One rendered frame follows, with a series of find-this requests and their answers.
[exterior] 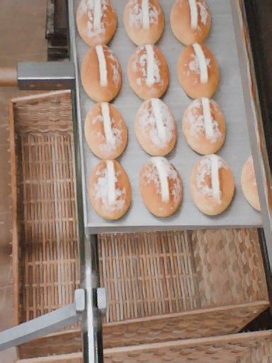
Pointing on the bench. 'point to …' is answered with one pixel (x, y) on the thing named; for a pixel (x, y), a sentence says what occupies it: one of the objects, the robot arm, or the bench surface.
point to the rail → (258, 90)
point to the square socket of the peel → (46, 76)
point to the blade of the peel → (231, 151)
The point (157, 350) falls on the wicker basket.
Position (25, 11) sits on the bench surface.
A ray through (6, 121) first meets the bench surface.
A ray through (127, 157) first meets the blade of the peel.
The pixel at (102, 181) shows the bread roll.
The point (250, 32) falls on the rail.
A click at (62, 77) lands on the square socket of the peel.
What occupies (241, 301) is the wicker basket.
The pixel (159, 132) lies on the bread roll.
